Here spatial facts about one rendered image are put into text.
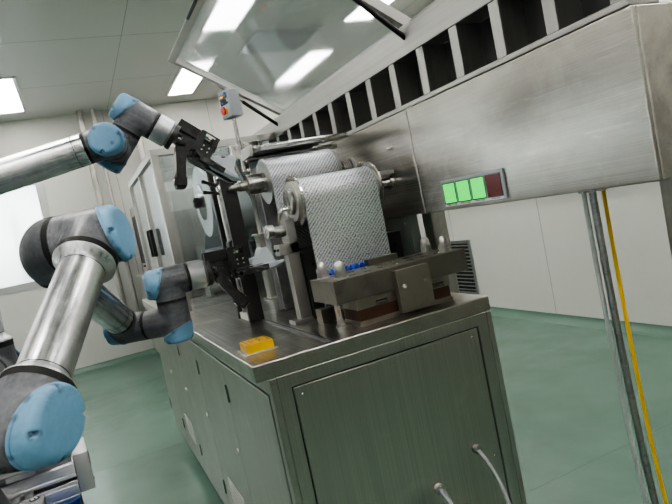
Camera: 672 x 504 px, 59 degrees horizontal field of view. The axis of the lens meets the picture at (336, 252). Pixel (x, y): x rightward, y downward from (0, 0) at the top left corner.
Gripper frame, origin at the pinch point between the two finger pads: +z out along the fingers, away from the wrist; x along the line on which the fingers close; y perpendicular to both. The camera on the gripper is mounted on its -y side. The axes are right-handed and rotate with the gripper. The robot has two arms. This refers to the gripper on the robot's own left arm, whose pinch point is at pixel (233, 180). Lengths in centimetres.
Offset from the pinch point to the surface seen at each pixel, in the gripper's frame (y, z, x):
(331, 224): 2.1, 29.2, -5.1
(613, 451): -14, 191, 21
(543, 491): -40, 160, 17
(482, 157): 25, 43, -44
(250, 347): -38.1, 19.6, -18.3
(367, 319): -19, 43, -24
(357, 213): 8.8, 34.9, -5.1
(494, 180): 20, 46, -47
